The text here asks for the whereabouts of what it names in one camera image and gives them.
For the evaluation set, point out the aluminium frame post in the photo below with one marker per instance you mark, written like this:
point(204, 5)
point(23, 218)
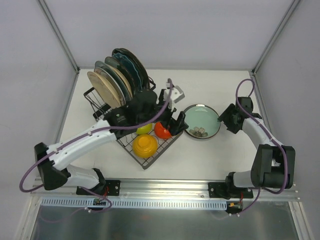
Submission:
point(276, 34)
point(58, 34)

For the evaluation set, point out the black wire dish rack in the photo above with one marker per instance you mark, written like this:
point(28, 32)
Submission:
point(100, 108)

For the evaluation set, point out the grey deer plate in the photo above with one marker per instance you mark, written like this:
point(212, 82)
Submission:
point(141, 69)

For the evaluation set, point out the orange bowl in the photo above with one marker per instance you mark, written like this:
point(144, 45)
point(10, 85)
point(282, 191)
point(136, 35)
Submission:
point(161, 132)

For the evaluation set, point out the yellow ribbed bowl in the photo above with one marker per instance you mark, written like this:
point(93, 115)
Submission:
point(144, 146)

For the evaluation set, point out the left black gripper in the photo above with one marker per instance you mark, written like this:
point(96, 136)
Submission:
point(167, 116)

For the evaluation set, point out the white slotted cable duct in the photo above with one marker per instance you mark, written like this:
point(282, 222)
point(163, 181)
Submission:
point(125, 203)

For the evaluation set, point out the grey blue plate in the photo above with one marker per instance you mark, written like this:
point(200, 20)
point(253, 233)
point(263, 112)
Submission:
point(102, 64)

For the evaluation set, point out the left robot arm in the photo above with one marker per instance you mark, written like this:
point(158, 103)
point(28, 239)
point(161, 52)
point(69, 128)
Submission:
point(54, 161)

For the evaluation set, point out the green bowl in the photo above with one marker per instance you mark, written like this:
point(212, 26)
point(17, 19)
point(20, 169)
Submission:
point(144, 129)

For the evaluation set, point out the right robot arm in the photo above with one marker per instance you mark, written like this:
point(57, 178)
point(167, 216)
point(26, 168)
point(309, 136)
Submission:
point(274, 163)

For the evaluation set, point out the black striped cream plate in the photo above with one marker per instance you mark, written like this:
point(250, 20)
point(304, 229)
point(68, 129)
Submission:
point(133, 66)

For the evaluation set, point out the aluminium mounting rail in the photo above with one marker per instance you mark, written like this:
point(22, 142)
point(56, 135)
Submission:
point(130, 188)

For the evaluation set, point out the dark blue speckled plate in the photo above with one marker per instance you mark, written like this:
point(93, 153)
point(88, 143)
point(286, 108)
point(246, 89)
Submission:
point(118, 65)

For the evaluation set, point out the right aluminium frame post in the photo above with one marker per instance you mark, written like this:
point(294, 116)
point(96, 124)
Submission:
point(276, 34)

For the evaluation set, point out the cream bird plate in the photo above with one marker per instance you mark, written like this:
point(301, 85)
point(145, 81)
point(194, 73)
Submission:
point(112, 77)
point(105, 89)

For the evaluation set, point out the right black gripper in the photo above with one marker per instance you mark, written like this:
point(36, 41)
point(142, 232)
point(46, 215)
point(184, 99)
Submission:
point(229, 117)

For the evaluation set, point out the left aluminium frame post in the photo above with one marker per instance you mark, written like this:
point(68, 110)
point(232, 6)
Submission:
point(58, 34)

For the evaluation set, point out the mint green flower plate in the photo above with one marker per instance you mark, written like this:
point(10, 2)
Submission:
point(202, 121)

